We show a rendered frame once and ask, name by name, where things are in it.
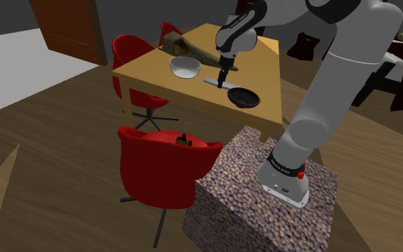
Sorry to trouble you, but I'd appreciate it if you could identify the wooden dining table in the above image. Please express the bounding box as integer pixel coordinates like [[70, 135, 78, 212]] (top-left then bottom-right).
[[112, 22, 283, 143]]

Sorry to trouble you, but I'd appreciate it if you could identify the dark red armchair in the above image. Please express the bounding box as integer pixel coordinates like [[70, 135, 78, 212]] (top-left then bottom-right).
[[286, 31, 321, 62]]

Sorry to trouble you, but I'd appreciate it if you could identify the small brown bottle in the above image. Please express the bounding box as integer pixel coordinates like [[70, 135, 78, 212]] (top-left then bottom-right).
[[175, 133, 193, 147]]

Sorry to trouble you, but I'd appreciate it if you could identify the white bowl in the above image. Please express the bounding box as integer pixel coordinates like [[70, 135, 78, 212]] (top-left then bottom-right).
[[168, 56, 203, 79]]

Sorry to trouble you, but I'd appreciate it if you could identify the pebble patterned robot stand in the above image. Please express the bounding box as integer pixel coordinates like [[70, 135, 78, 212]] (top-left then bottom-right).
[[181, 125, 340, 252]]

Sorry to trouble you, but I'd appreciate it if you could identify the grey flat bar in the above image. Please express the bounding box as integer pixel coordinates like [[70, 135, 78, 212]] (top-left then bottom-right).
[[203, 77, 241, 91]]

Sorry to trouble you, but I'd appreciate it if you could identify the brown wooden wedge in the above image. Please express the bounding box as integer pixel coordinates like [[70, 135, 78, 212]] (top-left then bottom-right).
[[157, 31, 239, 72]]

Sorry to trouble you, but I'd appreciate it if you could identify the brown wooden door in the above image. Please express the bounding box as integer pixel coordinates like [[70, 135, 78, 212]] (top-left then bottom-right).
[[28, 0, 109, 67]]

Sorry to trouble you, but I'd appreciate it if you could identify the black bowl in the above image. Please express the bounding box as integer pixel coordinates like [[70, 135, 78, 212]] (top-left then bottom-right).
[[227, 87, 261, 109]]

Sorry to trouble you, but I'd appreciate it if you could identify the red swivel chair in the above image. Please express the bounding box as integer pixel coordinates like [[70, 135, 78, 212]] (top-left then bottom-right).
[[117, 125, 223, 249], [112, 34, 180, 131], [158, 21, 184, 48]]

